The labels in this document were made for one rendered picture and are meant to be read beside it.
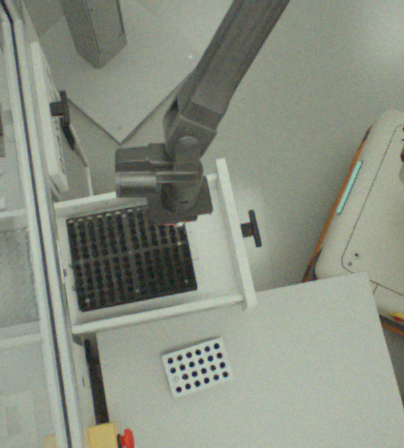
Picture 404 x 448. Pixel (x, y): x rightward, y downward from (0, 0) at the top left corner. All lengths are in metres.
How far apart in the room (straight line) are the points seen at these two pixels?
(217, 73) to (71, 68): 1.56
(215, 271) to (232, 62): 0.53
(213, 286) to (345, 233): 0.74
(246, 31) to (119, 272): 0.56
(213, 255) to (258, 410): 0.32
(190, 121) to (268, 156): 1.40
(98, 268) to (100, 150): 1.09
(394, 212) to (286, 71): 0.73
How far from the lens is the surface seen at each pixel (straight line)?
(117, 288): 1.16
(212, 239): 1.24
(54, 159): 1.22
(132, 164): 0.87
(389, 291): 1.87
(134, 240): 1.21
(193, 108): 0.81
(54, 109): 1.28
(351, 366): 1.32
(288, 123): 2.27
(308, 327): 1.31
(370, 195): 1.92
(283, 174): 2.19
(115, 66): 2.31
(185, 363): 1.24
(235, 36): 0.79
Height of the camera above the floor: 2.04
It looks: 75 degrees down
